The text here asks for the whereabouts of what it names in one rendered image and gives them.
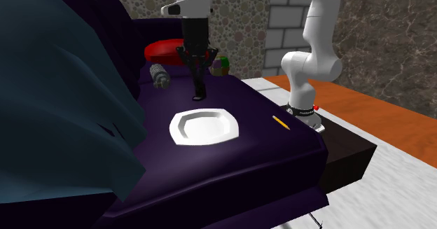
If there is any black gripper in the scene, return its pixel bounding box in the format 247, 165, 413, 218
175, 17, 219, 102

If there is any multicoloured puzzle cube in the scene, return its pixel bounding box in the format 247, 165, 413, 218
209, 55, 231, 78

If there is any grey knurled cylinder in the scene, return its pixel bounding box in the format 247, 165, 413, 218
148, 63, 172, 90

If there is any white angular plate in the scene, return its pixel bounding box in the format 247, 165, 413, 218
169, 108, 240, 147

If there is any yellow pencil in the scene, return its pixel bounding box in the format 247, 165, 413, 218
271, 115, 291, 131

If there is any dark teal blanket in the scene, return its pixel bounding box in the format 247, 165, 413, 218
0, 0, 148, 204

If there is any dark robot stand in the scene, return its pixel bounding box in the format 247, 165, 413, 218
280, 106, 378, 194

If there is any orange rug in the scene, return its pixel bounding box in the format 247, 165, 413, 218
263, 74, 437, 169

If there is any brown marble counter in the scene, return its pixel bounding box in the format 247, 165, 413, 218
332, 0, 437, 120

